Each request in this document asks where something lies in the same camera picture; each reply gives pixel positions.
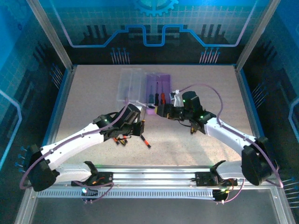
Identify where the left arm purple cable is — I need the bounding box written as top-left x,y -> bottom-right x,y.
19,97 -> 129,203

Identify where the purple tool box clear lid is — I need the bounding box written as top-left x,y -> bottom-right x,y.
116,67 -> 173,117

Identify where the aluminium mounting rail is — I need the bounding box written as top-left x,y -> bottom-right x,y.
29,164 -> 282,189

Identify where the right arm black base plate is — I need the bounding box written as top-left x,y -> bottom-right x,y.
195,171 -> 238,187

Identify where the slotted grey cable duct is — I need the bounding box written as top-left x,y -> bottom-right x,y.
36,188 -> 217,199

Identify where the small black connector board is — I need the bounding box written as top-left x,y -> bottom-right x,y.
212,188 -> 231,205
80,184 -> 99,203

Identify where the aluminium framed grey panel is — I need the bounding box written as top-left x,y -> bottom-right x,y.
15,186 -> 296,224

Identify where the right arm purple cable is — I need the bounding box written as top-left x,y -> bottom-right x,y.
177,83 -> 285,205

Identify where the large black red screwdriver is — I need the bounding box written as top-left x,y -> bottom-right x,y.
153,81 -> 160,106

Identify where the aluminium table side rail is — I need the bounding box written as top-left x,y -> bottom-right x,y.
35,65 -> 78,170
234,65 -> 276,170

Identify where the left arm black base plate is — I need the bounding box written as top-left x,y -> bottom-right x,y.
71,171 -> 114,187

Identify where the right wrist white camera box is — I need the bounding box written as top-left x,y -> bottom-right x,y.
171,90 -> 185,107

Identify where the green black screwdriver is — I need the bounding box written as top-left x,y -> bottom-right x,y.
148,85 -> 155,105

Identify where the aluminium frame post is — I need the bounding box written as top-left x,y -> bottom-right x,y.
26,0 -> 75,72
235,0 -> 281,72

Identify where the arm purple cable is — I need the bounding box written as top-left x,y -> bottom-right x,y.
19,97 -> 129,203
177,83 -> 285,205

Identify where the large orange black screwdriver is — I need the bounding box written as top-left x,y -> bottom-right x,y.
160,80 -> 167,105

